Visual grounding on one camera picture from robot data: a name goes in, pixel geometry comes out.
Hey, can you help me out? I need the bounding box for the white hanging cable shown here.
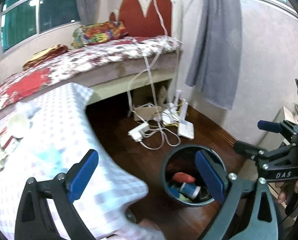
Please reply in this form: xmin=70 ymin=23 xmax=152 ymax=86
xmin=127 ymin=0 xmax=182 ymax=151

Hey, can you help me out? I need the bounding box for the floral red bed quilt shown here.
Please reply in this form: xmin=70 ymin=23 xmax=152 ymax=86
xmin=0 ymin=36 xmax=181 ymax=112

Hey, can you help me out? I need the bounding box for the white wifi router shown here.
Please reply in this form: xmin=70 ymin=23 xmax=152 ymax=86
xmin=177 ymin=99 xmax=194 ymax=140

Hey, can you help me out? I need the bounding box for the red heart headboard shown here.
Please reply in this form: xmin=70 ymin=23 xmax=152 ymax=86
xmin=109 ymin=0 xmax=183 ymax=40

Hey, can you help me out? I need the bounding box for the blue knitted cloth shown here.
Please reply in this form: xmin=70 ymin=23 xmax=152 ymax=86
xmin=169 ymin=185 xmax=180 ymax=199

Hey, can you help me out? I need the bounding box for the pink checkered tablecloth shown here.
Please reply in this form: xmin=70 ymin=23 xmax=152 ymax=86
xmin=0 ymin=83 xmax=163 ymax=239

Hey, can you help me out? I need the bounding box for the white power strip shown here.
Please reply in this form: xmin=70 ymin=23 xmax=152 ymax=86
xmin=128 ymin=122 xmax=150 ymax=142

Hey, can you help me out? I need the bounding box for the person's right hand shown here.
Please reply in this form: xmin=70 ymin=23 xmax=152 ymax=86
xmin=275 ymin=180 xmax=298 ymax=204

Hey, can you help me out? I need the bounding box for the colourful pillow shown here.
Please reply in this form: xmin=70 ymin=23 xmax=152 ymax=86
xmin=71 ymin=21 xmax=128 ymax=49

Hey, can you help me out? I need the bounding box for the folded yellow red blanket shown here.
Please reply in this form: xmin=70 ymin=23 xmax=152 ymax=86
xmin=22 ymin=44 xmax=69 ymax=71

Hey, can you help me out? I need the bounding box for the cardboard box under bed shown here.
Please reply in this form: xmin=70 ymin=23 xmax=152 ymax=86
xmin=133 ymin=106 xmax=164 ymax=121

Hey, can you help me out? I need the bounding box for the red plastic bag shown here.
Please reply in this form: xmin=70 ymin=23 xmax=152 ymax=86
xmin=172 ymin=172 xmax=195 ymax=184

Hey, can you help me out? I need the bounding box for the green glass window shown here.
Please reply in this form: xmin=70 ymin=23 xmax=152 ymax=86
xmin=0 ymin=0 xmax=80 ymax=53

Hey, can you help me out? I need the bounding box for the black trash bin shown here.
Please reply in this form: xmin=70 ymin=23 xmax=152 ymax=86
xmin=161 ymin=144 xmax=228 ymax=207

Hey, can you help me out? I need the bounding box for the red white carton box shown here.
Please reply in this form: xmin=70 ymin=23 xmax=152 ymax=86
xmin=0 ymin=127 xmax=19 ymax=153

